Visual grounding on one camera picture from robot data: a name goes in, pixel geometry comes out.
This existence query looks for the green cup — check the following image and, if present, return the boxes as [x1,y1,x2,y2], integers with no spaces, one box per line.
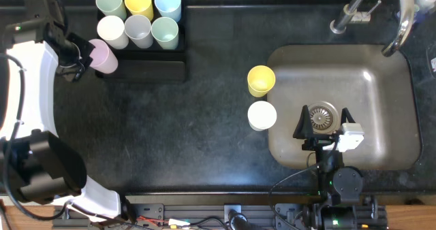
[151,16,180,50]
[95,0,127,21]

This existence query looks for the blue soap bottle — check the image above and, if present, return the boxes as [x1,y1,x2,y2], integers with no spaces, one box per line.
[413,0,436,24]

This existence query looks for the steel tap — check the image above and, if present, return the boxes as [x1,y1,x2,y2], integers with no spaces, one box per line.
[329,0,416,58]

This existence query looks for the grey cup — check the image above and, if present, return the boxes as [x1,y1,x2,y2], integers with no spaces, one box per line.
[124,14,154,49]

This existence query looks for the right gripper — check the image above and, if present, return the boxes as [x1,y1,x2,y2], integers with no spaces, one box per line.
[292,104,357,152]

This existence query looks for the blue cup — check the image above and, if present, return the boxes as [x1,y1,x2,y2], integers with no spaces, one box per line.
[154,0,183,22]

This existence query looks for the yellow cup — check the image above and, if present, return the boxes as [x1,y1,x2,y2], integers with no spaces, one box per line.
[247,65,277,98]
[124,0,155,22]

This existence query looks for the steel sink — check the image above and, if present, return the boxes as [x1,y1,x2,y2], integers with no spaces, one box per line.
[266,44,423,171]

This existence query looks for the pink cup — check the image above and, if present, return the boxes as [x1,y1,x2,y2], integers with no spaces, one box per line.
[87,38,119,75]

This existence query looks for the mounting rail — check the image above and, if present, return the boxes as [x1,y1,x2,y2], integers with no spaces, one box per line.
[50,202,389,230]

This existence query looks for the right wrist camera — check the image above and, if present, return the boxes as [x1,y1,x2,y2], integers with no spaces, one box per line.
[322,122,365,154]

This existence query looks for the white cup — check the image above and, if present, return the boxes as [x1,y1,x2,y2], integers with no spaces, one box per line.
[247,100,278,132]
[96,15,129,50]

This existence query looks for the black cable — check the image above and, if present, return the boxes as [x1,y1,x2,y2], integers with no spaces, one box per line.
[267,134,341,230]
[0,52,72,223]

